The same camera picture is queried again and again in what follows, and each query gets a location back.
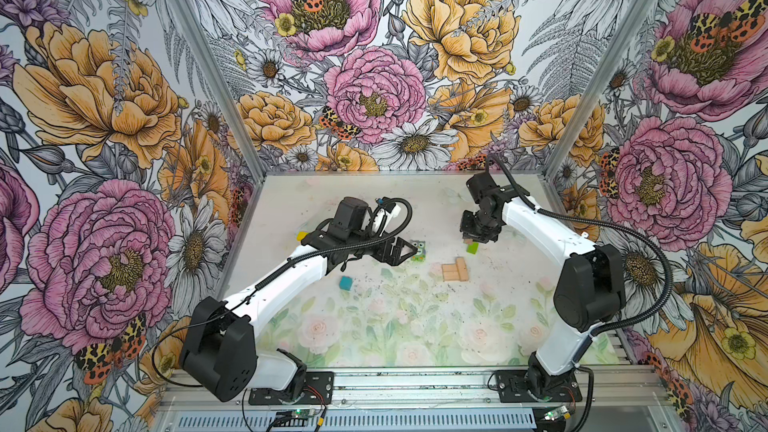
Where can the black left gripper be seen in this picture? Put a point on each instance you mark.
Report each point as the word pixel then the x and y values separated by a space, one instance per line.
pixel 395 258

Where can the aluminium corner post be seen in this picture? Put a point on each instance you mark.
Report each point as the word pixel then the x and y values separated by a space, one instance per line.
pixel 195 36
pixel 609 61

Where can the teal small cube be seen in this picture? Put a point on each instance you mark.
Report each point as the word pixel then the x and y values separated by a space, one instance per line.
pixel 346 283

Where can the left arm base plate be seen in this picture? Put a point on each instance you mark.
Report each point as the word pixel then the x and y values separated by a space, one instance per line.
pixel 311 388

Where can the aluminium front rail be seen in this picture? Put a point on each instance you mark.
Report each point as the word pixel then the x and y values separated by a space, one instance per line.
pixel 608 398

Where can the right aluminium corner post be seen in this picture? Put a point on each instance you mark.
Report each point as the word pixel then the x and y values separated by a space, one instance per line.
pixel 609 61

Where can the green wood block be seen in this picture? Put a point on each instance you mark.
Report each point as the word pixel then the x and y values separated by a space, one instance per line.
pixel 473 248

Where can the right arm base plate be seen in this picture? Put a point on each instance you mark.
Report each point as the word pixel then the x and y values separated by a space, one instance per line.
pixel 532 386

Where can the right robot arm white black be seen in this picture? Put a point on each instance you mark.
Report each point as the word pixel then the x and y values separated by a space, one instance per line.
pixel 588 293

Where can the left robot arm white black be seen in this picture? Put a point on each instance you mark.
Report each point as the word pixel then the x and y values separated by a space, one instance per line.
pixel 220 349

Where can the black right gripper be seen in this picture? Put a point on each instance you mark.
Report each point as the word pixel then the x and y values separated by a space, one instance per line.
pixel 468 232

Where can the green owl number toy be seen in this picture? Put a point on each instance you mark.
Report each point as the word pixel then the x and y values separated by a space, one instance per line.
pixel 420 254

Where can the left aluminium corner post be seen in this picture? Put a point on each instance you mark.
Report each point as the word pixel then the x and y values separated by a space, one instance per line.
pixel 195 36

